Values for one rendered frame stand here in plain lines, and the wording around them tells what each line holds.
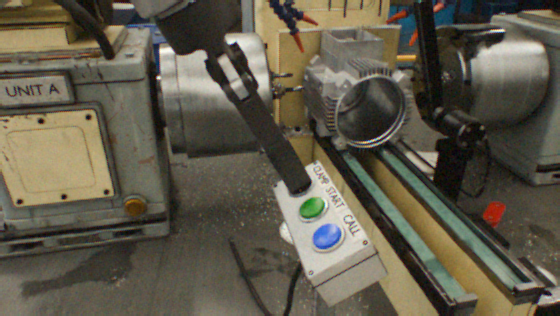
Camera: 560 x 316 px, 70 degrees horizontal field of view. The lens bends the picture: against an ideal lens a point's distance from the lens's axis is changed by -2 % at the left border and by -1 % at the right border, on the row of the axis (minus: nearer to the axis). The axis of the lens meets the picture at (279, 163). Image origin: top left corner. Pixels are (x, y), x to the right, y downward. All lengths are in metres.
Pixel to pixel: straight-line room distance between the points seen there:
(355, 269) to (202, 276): 0.41
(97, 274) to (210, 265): 0.20
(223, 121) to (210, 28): 0.40
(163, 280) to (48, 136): 0.31
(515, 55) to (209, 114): 0.65
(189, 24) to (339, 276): 0.26
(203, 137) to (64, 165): 0.24
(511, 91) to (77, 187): 0.89
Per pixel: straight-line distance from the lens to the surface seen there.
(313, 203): 0.45
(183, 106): 0.74
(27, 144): 0.78
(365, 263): 0.40
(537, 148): 1.14
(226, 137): 0.78
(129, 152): 0.77
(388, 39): 1.06
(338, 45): 0.88
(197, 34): 0.37
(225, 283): 0.74
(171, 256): 0.81
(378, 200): 0.75
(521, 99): 1.03
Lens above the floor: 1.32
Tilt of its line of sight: 29 degrees down
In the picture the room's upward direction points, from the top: straight up
